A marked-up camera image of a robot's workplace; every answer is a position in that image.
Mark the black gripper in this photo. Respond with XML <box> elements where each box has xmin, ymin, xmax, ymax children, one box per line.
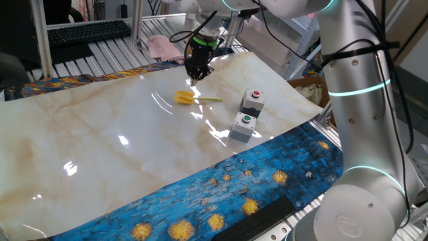
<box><xmin>184</xmin><ymin>45</ymin><xmax>215</xmax><ymax>86</ymax></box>

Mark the yellow sponge brush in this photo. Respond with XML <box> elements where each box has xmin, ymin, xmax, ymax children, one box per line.
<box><xmin>173</xmin><ymin>90</ymin><xmax>223</xmax><ymax>105</ymax></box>

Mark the pink fluffy cloth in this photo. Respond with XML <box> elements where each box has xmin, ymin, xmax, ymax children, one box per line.
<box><xmin>147</xmin><ymin>35</ymin><xmax>188</xmax><ymax>65</ymax></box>

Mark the red push button box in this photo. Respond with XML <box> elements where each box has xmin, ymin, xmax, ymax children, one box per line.
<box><xmin>239</xmin><ymin>88</ymin><xmax>265</xmax><ymax>118</ymax></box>

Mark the green push button box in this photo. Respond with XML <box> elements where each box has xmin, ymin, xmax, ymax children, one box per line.
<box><xmin>228</xmin><ymin>112</ymin><xmax>257</xmax><ymax>144</ymax></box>

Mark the white metal shelf rack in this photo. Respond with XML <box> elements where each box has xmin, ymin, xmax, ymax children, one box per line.
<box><xmin>284</xmin><ymin>13</ymin><xmax>332</xmax><ymax>81</ymax></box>

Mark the open cardboard box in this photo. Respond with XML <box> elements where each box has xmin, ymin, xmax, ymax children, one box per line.
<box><xmin>287</xmin><ymin>76</ymin><xmax>335</xmax><ymax>128</ymax></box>

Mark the glossy marble pattern sheet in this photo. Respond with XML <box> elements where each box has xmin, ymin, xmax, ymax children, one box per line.
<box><xmin>0</xmin><ymin>52</ymin><xmax>324</xmax><ymax>240</ymax></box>

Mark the black computer keyboard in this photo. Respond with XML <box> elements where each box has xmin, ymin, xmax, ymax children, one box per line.
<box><xmin>46</xmin><ymin>19</ymin><xmax>133</xmax><ymax>47</ymax></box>

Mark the blue starry painting cloth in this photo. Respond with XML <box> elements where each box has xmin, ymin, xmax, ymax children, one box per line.
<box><xmin>3</xmin><ymin>60</ymin><xmax>345</xmax><ymax>241</ymax></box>

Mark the black flat pad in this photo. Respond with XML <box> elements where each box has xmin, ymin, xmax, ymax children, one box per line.
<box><xmin>49</xmin><ymin>42</ymin><xmax>95</xmax><ymax>66</ymax></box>

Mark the black computer monitor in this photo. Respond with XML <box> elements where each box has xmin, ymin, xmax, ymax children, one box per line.
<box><xmin>0</xmin><ymin>0</ymin><xmax>43</xmax><ymax>73</ymax></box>

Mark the large brown cardboard box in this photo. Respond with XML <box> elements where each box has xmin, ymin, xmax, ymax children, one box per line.
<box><xmin>372</xmin><ymin>0</ymin><xmax>428</xmax><ymax>64</ymax></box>

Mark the aluminium frame post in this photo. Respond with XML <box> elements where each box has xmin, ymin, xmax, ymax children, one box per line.
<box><xmin>316</xmin><ymin>0</ymin><xmax>414</xmax><ymax>130</ymax></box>
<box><xmin>29</xmin><ymin>0</ymin><xmax>55</xmax><ymax>80</ymax></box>
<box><xmin>130</xmin><ymin>0</ymin><xmax>145</xmax><ymax>50</ymax></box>

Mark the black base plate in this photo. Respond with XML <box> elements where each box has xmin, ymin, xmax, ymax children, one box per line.
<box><xmin>211</xmin><ymin>195</ymin><xmax>297</xmax><ymax>241</ymax></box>

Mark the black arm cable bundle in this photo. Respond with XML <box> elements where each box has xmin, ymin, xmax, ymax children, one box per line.
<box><xmin>169</xmin><ymin>0</ymin><xmax>415</xmax><ymax>228</ymax></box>

